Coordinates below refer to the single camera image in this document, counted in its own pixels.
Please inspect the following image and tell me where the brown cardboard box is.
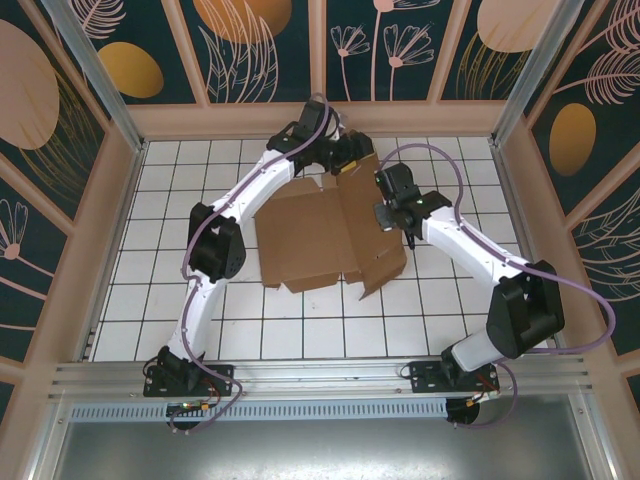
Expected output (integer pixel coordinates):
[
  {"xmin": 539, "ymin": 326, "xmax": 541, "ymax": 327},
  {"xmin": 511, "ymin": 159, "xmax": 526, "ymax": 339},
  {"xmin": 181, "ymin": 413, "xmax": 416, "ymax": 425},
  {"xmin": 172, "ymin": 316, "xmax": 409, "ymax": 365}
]
[{"xmin": 254, "ymin": 128, "xmax": 409, "ymax": 301}]

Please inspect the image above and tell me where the grey sheet metal panel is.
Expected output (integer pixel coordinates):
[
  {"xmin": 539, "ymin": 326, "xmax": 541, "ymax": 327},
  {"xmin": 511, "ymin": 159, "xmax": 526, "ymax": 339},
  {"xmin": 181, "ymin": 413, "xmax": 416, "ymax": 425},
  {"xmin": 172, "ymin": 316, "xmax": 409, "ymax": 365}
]
[{"xmin": 29, "ymin": 419, "xmax": 616, "ymax": 480}]

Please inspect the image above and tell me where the aluminium side rail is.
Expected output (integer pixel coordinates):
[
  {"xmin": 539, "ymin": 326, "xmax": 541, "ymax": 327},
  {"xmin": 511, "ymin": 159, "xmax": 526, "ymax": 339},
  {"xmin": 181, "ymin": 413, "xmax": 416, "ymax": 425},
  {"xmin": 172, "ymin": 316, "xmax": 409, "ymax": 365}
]
[
  {"xmin": 79, "ymin": 142, "xmax": 149, "ymax": 362},
  {"xmin": 490, "ymin": 143, "xmax": 569, "ymax": 354}
]

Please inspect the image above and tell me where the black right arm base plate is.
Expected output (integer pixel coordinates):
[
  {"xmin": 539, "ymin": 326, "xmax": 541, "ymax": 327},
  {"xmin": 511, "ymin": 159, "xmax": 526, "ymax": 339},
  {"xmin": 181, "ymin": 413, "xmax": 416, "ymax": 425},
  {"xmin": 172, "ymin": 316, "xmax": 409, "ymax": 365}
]
[{"xmin": 408, "ymin": 359, "xmax": 501, "ymax": 396}]

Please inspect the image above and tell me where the aluminium mounting rail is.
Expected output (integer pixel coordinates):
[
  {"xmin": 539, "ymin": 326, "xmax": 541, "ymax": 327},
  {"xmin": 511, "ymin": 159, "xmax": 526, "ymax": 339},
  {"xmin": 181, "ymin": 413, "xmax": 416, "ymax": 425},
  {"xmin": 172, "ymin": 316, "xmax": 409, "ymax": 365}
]
[{"xmin": 47, "ymin": 355, "xmax": 596, "ymax": 401}]

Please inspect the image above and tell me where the small connector with orange wires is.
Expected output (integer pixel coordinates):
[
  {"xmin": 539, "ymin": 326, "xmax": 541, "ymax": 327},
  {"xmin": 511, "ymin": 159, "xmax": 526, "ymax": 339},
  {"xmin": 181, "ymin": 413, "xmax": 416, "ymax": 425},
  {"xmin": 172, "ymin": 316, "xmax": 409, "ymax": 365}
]
[{"xmin": 467, "ymin": 387, "xmax": 502, "ymax": 407}]

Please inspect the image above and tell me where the aluminium corner post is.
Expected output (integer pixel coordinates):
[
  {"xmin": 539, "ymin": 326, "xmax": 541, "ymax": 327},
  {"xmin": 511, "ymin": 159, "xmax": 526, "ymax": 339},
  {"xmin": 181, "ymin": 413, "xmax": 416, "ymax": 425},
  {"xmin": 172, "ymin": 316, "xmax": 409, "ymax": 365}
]
[
  {"xmin": 489, "ymin": 0, "xmax": 581, "ymax": 146},
  {"xmin": 39, "ymin": 0, "xmax": 149, "ymax": 154}
]

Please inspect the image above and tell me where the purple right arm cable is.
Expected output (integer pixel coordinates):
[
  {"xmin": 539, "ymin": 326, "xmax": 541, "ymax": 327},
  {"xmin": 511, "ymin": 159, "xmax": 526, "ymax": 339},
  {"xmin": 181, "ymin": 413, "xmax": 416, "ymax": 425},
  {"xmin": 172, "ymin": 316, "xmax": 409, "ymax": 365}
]
[{"xmin": 379, "ymin": 141, "xmax": 617, "ymax": 431}]

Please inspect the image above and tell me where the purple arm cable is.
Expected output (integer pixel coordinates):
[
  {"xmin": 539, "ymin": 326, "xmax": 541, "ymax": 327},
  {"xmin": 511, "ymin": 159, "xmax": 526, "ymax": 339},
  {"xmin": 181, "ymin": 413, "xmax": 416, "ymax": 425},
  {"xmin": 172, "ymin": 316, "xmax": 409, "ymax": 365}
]
[
  {"xmin": 379, "ymin": 141, "xmax": 617, "ymax": 431},
  {"xmin": 168, "ymin": 92, "xmax": 347, "ymax": 437}
]

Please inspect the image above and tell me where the grey slotted cable duct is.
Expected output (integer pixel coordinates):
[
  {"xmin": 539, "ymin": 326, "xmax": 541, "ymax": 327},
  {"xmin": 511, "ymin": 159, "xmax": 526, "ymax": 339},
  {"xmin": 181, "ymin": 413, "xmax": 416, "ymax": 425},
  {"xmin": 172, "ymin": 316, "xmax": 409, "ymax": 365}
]
[{"xmin": 69, "ymin": 399, "xmax": 449, "ymax": 421}]

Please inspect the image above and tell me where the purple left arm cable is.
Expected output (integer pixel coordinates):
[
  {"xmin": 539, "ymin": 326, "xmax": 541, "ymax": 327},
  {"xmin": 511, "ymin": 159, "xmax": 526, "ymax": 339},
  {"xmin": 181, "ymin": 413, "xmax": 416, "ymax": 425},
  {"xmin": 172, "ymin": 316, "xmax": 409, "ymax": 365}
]
[{"xmin": 168, "ymin": 92, "xmax": 347, "ymax": 437}]

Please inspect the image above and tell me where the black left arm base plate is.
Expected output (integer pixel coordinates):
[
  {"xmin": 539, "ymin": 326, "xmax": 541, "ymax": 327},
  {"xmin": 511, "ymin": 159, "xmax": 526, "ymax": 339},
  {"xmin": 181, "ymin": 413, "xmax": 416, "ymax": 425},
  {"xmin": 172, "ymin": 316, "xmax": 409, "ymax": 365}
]
[{"xmin": 143, "ymin": 363, "xmax": 236, "ymax": 399}]

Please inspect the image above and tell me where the small circuit board with wires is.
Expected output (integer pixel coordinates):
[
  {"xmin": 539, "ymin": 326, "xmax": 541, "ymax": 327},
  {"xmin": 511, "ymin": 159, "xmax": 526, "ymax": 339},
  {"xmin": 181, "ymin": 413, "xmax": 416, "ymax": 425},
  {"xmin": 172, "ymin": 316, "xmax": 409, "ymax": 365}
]
[{"xmin": 166, "ymin": 399, "xmax": 224, "ymax": 417}]

